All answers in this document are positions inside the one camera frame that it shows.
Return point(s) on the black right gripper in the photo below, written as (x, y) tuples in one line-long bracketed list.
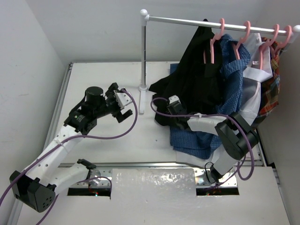
[(173, 118)]

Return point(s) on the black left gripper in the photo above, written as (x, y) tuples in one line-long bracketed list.
[(115, 103)]

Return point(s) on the black shirt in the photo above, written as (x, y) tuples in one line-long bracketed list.
[(196, 80)]

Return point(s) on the pink hanger holding white shirt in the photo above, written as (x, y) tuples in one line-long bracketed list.
[(216, 37)]

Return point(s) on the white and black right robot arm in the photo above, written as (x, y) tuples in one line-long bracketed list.
[(236, 136)]

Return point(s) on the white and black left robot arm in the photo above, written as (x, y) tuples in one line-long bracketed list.
[(38, 185)]

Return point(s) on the blue checkered shirt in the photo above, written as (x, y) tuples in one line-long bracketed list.
[(201, 144)]

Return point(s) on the red plaid shirt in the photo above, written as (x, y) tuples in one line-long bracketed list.
[(271, 87)]

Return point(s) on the white shirt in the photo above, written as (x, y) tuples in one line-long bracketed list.
[(253, 77)]

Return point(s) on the pink hanger holding blue shirt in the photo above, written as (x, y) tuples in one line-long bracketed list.
[(243, 39)]

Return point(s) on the silver and white clothes rack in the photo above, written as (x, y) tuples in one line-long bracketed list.
[(290, 34)]

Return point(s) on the white front cover board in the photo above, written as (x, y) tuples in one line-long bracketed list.
[(167, 197)]

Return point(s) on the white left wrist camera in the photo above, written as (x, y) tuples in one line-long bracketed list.
[(122, 99)]

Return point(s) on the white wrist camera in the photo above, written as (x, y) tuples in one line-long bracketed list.
[(174, 101), (122, 99)]

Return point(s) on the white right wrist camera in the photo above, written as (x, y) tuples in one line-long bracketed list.
[(174, 101)]

